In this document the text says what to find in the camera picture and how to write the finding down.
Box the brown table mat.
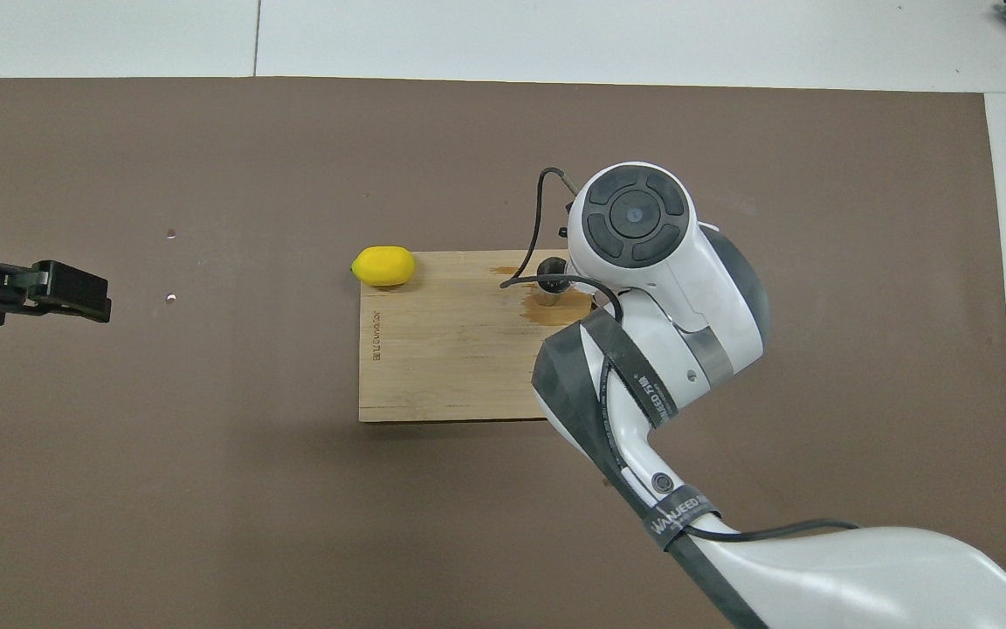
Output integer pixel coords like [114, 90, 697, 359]
[0, 77, 1006, 629]

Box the yellow lemon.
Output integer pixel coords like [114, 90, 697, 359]
[351, 245, 417, 288]

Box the wooden cutting board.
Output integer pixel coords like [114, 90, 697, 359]
[358, 249, 596, 423]

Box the steel jigger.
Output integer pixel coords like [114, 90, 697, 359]
[536, 256, 575, 308]

